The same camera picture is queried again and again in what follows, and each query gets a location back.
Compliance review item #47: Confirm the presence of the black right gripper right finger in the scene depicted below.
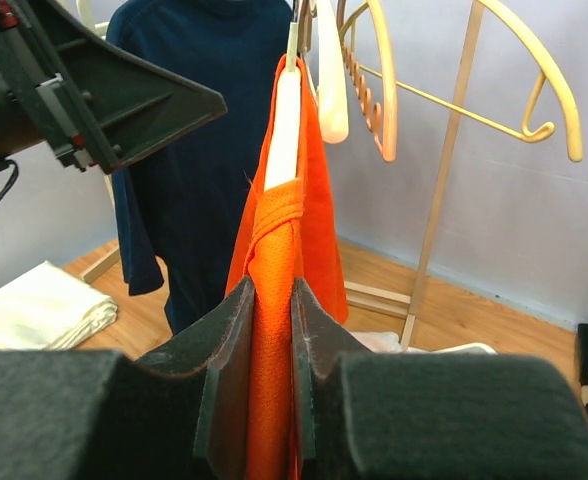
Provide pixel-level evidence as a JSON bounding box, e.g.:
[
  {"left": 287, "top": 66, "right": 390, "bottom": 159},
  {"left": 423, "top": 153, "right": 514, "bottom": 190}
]
[{"left": 291, "top": 280, "right": 588, "bottom": 479}]

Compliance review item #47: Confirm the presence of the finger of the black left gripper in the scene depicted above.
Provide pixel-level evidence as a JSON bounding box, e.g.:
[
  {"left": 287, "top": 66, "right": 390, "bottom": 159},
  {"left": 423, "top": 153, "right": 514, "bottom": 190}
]
[{"left": 21, "top": 1, "right": 227, "bottom": 174}]

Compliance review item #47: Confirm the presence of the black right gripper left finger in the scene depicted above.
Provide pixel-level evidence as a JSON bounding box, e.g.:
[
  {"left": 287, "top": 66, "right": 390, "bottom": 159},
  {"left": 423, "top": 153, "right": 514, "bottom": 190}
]
[{"left": 0, "top": 279, "right": 255, "bottom": 479}]

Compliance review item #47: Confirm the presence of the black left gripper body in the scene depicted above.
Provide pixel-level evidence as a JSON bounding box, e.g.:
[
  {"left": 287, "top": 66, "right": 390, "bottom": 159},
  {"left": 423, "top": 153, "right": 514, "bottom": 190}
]
[{"left": 0, "top": 1, "right": 104, "bottom": 171}]

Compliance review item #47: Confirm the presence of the white pink t shirt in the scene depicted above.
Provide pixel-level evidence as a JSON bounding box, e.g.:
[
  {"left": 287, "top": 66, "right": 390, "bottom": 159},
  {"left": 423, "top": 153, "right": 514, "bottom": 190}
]
[{"left": 351, "top": 332, "right": 496, "bottom": 355}]

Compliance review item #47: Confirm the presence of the cream hanger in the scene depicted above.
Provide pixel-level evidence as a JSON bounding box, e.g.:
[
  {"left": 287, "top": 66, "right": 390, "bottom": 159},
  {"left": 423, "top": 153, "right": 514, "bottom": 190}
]
[{"left": 264, "top": 22, "right": 302, "bottom": 190}]

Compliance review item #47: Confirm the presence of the orange t shirt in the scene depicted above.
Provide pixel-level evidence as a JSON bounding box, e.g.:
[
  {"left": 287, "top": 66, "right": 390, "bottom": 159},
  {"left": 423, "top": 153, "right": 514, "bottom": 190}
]
[{"left": 226, "top": 80, "right": 348, "bottom": 479}]

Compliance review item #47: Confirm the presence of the pink hanger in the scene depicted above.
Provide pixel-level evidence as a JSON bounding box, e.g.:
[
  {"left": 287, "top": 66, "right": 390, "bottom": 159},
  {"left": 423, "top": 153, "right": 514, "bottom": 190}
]
[{"left": 315, "top": 0, "right": 349, "bottom": 144}]

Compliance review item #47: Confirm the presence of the orange hanger with metal hook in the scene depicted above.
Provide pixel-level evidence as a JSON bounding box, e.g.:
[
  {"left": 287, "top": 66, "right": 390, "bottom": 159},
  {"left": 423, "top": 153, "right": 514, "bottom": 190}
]
[{"left": 336, "top": 0, "right": 398, "bottom": 163}]

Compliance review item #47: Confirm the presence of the yellow hanger with metal hook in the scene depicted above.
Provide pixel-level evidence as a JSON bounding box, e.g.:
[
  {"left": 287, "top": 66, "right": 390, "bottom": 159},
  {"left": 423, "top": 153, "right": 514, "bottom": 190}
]
[{"left": 365, "top": 1, "right": 583, "bottom": 162}]

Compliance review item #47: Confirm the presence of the navy blue t shirt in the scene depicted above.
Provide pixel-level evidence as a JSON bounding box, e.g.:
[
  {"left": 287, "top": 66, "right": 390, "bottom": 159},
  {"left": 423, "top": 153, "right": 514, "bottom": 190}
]
[{"left": 107, "top": 1, "right": 292, "bottom": 333}]

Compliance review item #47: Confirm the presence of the folded cream cloth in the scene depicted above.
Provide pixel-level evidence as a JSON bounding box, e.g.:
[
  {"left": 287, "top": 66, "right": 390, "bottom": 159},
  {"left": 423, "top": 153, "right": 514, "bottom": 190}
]
[{"left": 0, "top": 261, "right": 118, "bottom": 350}]

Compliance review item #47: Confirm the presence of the wooden clothes rack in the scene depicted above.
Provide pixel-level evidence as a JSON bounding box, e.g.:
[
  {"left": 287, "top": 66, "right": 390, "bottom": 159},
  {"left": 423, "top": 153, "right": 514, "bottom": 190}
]
[{"left": 81, "top": 0, "right": 485, "bottom": 350}]

